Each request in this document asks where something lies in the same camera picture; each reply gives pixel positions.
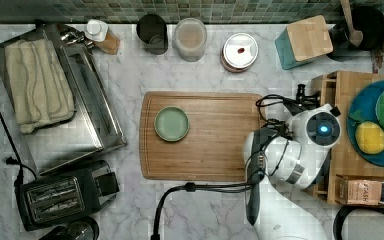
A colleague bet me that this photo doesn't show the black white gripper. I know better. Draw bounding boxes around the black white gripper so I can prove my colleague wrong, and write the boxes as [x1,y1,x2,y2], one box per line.
[283,94,320,116]

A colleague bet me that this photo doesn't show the black drawer handle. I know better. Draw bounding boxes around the black drawer handle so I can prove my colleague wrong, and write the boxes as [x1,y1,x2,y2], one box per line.
[296,84,306,102]

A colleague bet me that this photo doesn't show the wooden drawer cabinet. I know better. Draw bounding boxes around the wooden drawer cabinet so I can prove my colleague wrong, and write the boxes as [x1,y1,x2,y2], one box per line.
[307,71,384,204]

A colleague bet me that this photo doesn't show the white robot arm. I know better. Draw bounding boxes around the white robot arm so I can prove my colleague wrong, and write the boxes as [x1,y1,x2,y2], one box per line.
[243,94,341,240]

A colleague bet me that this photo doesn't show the teal canister wooden lid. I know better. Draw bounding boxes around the teal canister wooden lid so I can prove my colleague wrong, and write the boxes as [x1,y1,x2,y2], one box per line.
[275,15,333,70]

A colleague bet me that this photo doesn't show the blue round plate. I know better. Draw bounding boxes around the blue round plate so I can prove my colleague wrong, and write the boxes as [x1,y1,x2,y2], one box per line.
[346,80,384,167]

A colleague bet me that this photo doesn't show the yellow toy lemon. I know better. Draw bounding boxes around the yellow toy lemon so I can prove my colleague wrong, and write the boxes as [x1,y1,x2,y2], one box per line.
[355,121,384,154]

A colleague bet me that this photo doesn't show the white lidded round tin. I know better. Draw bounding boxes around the white lidded round tin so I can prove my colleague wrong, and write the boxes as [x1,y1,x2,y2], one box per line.
[221,33,259,73]

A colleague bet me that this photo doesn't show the wooden spoon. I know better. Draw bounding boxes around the wooden spoon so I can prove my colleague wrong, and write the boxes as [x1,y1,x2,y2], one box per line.
[339,0,363,47]

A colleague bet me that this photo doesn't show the black utensil pot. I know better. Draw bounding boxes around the black utensil pot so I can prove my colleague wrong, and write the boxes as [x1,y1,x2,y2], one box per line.
[328,6,384,62]

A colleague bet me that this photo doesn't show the brown tea box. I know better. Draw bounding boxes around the brown tea box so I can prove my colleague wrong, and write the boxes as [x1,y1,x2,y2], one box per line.
[336,179,382,206]

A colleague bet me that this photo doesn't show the wooden cutting board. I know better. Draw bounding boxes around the wooden cutting board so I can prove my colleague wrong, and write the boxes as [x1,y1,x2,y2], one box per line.
[139,91,262,182]

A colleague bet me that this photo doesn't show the glass jar with beige contents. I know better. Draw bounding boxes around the glass jar with beige contents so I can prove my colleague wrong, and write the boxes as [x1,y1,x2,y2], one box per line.
[173,18,207,62]

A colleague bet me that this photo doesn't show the green round plate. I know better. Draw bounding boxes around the green round plate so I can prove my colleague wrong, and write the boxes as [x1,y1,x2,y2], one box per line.
[154,106,190,142]

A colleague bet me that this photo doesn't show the dark empty cup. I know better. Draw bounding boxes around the dark empty cup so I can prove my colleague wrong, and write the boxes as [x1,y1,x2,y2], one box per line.
[136,14,168,55]

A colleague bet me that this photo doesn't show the white cap soap bottle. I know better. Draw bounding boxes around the white cap soap bottle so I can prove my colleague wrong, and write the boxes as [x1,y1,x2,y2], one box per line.
[85,19,120,55]

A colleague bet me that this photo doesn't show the chrome faucet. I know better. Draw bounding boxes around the chrome faucet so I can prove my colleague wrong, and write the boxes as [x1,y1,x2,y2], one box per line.
[60,28,94,48]

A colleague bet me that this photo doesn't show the dark metal cup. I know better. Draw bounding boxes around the dark metal cup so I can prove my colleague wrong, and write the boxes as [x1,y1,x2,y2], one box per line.
[39,217,100,240]

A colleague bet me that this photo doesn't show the cream folded towel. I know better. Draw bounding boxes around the cream folded towel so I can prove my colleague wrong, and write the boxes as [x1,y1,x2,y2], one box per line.
[5,39,75,134]

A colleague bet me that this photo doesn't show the black toaster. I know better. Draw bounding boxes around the black toaster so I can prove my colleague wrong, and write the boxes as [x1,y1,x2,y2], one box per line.
[17,160,119,231]

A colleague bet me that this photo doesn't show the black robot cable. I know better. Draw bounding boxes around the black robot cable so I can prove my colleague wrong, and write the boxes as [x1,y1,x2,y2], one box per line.
[150,93,303,240]

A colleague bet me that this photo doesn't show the black toaster power cord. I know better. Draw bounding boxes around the black toaster power cord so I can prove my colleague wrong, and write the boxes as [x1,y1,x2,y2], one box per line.
[0,65,38,186]

